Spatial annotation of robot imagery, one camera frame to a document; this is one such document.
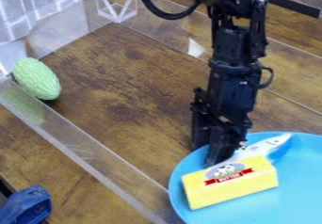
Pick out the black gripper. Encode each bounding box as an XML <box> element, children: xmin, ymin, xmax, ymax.
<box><xmin>191</xmin><ymin>60</ymin><xmax>262</xmax><ymax>167</ymax></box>

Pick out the blue oval tray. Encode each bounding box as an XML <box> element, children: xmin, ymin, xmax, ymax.
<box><xmin>167</xmin><ymin>131</ymin><xmax>322</xmax><ymax>224</ymax></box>

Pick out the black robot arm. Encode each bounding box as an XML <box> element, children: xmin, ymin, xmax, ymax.
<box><xmin>191</xmin><ymin>0</ymin><xmax>269</xmax><ymax>166</ymax></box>

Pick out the white toy fish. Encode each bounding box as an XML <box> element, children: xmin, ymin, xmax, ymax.
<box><xmin>230</xmin><ymin>133</ymin><xmax>291</xmax><ymax>164</ymax></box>

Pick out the yellow butter block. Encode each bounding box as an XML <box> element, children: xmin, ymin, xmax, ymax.
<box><xmin>182</xmin><ymin>156</ymin><xmax>278</xmax><ymax>210</ymax></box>

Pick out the clear acrylic back barrier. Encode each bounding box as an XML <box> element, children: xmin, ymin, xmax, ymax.
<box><xmin>124</xmin><ymin>0</ymin><xmax>322</xmax><ymax>115</ymax></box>

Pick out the clear acrylic barrier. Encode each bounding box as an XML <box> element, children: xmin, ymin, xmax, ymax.
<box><xmin>0</xmin><ymin>76</ymin><xmax>183</xmax><ymax>224</ymax></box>
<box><xmin>124</xmin><ymin>0</ymin><xmax>322</xmax><ymax>115</ymax></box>

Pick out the clear acrylic front barrier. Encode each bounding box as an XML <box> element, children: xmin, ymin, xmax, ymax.
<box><xmin>0</xmin><ymin>76</ymin><xmax>183</xmax><ymax>224</ymax></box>

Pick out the green bitter gourd toy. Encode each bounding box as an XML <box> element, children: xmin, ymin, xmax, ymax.
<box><xmin>12</xmin><ymin>57</ymin><xmax>62</xmax><ymax>100</ymax></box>

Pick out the blue clamp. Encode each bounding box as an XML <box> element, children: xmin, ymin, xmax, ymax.
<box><xmin>0</xmin><ymin>185</ymin><xmax>54</xmax><ymax>224</ymax></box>

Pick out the clear acrylic corner bracket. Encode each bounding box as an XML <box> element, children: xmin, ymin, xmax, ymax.
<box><xmin>96</xmin><ymin>0</ymin><xmax>138</xmax><ymax>24</ymax></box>

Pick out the black cable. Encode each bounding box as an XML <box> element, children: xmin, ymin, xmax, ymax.
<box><xmin>134</xmin><ymin>0</ymin><xmax>211</xmax><ymax>21</ymax></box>

